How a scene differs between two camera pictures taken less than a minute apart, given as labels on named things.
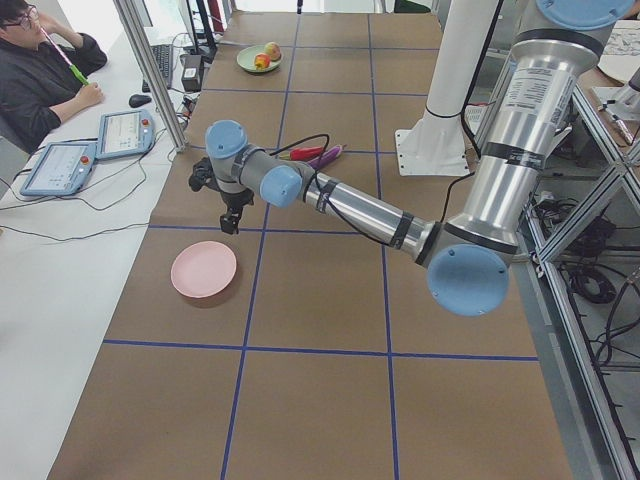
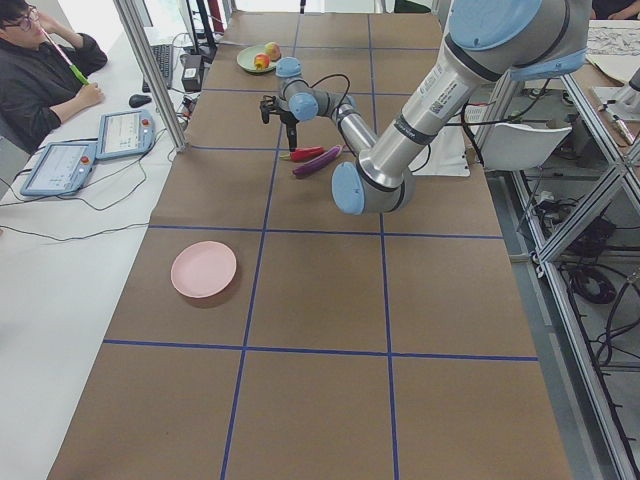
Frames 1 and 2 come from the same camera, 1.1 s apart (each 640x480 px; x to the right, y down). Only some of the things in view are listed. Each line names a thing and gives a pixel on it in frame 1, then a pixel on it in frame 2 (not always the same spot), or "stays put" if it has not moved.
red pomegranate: x=262 y=61 stays put
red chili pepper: x=303 y=153 stays put
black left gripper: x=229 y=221 -> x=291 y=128
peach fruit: x=274 y=50 stays put
